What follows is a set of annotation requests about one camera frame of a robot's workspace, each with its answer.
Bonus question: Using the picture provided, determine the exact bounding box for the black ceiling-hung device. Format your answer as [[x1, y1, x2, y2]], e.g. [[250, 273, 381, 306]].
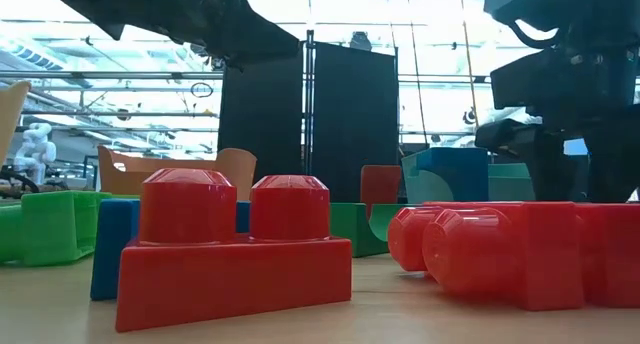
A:
[[348, 31, 374, 53]]

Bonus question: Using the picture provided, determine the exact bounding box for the black looped cable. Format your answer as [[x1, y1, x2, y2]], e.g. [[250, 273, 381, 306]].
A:
[[407, 0, 431, 148]]

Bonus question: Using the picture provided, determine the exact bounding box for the red cube block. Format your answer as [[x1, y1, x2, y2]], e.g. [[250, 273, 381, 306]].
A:
[[360, 164, 403, 220]]

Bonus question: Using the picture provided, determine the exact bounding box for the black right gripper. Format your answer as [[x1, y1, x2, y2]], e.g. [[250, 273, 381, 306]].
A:
[[474, 48, 640, 203]]

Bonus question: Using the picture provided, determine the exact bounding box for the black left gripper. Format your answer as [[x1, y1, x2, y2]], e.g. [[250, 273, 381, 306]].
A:
[[42, 0, 303, 68]]

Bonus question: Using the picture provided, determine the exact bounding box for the grey horizontal metal rail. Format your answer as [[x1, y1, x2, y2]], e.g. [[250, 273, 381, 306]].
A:
[[0, 69, 494, 84]]

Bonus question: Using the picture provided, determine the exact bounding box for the red four-stud plastic brick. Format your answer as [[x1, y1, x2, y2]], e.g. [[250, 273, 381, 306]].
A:
[[387, 200, 640, 313]]

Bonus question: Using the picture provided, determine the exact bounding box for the white humanoid robot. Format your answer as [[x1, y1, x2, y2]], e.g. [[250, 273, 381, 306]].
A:
[[13, 122, 58, 185]]

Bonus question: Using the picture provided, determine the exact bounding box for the green two-stud plastic brick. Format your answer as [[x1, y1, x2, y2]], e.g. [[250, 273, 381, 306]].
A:
[[0, 190, 114, 268]]

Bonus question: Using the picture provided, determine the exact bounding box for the green notched block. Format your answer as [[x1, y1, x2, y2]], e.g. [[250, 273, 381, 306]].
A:
[[329, 202, 424, 259]]

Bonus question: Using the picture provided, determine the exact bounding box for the teal plastic bin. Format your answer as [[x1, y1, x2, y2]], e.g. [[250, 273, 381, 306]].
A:
[[401, 151, 537, 204]]

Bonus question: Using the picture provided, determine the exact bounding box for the orange plastic bin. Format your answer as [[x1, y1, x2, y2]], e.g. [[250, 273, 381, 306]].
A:
[[97, 144, 258, 201]]

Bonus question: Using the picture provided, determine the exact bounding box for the red two-stud plastic brick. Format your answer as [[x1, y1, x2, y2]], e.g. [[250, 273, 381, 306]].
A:
[[115, 167, 354, 334]]

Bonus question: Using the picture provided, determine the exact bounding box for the yellow plastic bin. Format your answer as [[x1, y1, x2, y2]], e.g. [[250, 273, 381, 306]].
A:
[[0, 80, 32, 168]]

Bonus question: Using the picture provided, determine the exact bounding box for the yellow cable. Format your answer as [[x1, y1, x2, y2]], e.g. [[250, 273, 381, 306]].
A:
[[457, 0, 481, 130]]

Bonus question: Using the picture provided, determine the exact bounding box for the small blue square block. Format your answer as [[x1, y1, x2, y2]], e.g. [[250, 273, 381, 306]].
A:
[[413, 147, 490, 204]]

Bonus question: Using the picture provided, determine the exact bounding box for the blue arch block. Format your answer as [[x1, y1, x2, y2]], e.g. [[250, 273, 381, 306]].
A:
[[90, 197, 251, 302]]

